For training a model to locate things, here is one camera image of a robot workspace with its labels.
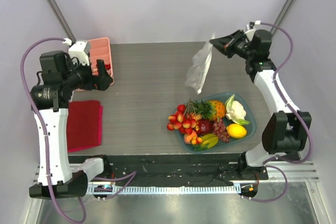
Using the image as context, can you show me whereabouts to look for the purple toy grapes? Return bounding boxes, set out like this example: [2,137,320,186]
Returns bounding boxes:
[212,118,230,143]

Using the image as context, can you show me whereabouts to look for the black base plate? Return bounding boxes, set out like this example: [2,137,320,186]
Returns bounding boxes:
[68,152,270,187]

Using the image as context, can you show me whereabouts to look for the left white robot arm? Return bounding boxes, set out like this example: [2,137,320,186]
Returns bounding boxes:
[29,50,113,199]

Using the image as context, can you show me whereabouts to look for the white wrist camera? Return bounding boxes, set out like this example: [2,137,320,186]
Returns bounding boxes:
[62,38,91,66]
[244,20,261,42]

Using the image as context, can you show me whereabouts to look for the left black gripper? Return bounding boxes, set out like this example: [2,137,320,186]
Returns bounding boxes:
[62,57,113,91]

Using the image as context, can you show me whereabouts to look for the dark red toy apple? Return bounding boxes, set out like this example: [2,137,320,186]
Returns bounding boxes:
[195,119,213,135]

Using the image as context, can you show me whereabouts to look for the orange toy peach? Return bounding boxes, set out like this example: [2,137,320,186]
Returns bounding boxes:
[183,129,198,144]

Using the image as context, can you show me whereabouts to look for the yellow green toy starfruit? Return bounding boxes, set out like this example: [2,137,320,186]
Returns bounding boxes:
[194,134,219,152]

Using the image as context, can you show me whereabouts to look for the pink compartment organizer box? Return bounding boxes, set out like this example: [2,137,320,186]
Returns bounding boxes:
[75,37,115,92]

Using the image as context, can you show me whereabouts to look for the red folded cloth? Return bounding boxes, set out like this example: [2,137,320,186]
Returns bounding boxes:
[67,100,103,153]

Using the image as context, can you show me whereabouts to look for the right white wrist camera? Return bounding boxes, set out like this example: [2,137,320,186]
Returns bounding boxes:
[244,20,261,42]

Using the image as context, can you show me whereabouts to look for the small orange cherry cluster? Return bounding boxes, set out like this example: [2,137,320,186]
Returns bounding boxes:
[191,136,203,145]

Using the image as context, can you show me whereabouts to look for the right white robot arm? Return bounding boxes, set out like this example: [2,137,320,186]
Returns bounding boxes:
[210,29,312,179]

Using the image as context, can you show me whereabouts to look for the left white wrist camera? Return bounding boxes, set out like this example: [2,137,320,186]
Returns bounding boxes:
[62,38,91,66]

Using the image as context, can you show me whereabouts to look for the red cherry bunch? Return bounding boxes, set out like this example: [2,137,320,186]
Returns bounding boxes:
[166,100,203,136]

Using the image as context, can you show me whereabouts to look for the clear zip top bag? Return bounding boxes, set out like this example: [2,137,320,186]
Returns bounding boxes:
[185,33,216,95]

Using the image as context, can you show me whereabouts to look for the yellow toy lemon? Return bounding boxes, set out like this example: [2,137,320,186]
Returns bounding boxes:
[226,124,247,139]

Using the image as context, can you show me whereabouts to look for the orange toy pineapple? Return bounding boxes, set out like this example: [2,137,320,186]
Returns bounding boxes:
[192,100,226,121]

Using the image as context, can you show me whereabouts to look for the white toy cauliflower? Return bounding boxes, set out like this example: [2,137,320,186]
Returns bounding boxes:
[225,94,250,125]

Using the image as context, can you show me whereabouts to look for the slotted white cable duct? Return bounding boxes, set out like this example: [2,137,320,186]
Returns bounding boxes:
[86,183,241,196]

